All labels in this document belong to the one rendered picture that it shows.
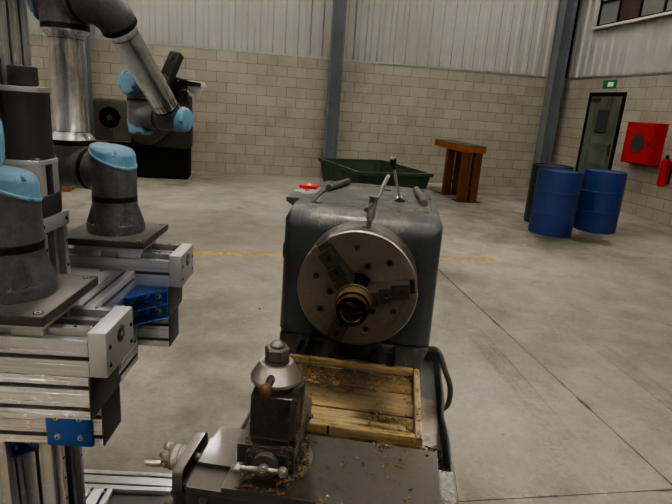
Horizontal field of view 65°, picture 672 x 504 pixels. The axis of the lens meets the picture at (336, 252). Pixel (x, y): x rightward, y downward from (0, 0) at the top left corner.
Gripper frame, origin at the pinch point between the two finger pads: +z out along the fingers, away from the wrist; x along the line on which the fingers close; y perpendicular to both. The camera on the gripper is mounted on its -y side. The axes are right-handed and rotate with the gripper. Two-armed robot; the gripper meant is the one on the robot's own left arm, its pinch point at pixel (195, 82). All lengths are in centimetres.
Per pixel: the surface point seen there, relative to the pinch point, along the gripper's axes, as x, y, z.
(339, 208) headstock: 72, 23, -28
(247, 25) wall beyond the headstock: -461, -70, 814
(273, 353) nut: 91, 29, -104
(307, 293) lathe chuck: 75, 43, -48
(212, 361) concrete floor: -21, 162, 78
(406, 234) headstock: 93, 25, -28
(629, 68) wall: 243, -131, 983
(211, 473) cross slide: 86, 51, -108
